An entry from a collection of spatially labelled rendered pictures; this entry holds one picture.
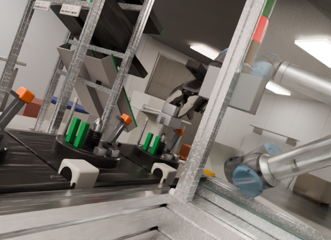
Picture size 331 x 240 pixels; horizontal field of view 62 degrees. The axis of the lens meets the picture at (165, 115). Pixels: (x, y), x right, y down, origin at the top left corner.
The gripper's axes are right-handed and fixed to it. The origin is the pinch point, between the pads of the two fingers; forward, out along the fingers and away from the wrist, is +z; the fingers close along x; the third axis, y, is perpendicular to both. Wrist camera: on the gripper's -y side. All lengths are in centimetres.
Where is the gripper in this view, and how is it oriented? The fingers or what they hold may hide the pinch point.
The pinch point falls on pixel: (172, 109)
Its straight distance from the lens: 77.7
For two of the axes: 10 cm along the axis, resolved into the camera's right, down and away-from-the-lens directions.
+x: -7.7, -3.1, 5.5
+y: 1.7, 7.4, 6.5
